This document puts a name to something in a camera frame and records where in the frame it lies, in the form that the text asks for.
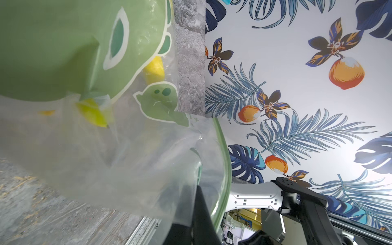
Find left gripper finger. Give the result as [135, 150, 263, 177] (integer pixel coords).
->
[164, 186, 221, 245]

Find yellow banana from bag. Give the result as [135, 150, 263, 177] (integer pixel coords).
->
[34, 55, 165, 128]

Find zip-top bag green print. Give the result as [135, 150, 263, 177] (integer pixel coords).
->
[1, 1, 231, 245]

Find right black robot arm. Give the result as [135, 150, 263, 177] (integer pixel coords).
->
[226, 177, 392, 245]

